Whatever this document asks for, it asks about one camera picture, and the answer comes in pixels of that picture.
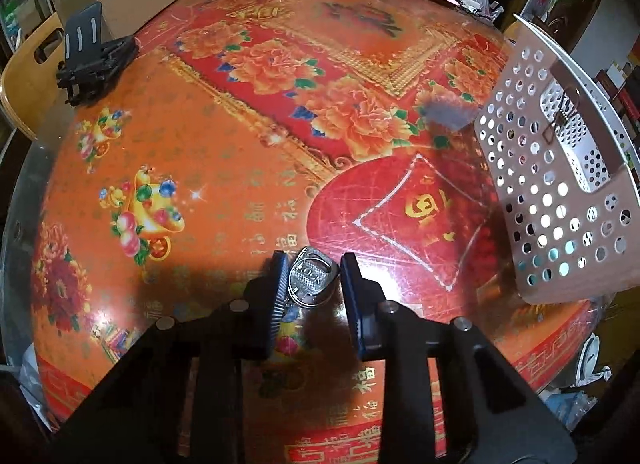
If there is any white perforated plastic basket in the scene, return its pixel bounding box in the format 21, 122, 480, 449
474, 14, 640, 306

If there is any silver key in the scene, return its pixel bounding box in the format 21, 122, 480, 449
285, 245, 341, 307

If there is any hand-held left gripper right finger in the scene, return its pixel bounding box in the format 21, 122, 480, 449
340, 252, 575, 464

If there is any white round appliance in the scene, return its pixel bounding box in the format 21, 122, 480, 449
575, 334, 613, 397

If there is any translucent grey plastic piece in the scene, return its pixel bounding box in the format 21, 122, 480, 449
417, 91, 476, 132

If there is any red floral tablecloth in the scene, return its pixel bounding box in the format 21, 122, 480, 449
30, 0, 616, 464

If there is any wire binder clip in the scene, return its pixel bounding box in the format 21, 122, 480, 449
542, 86, 581, 142

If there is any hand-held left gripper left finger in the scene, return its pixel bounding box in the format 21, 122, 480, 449
50, 251, 291, 464

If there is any black phone stand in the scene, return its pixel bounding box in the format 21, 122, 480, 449
55, 1, 141, 106

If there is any wooden chair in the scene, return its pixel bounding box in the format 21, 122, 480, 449
0, 11, 66, 142

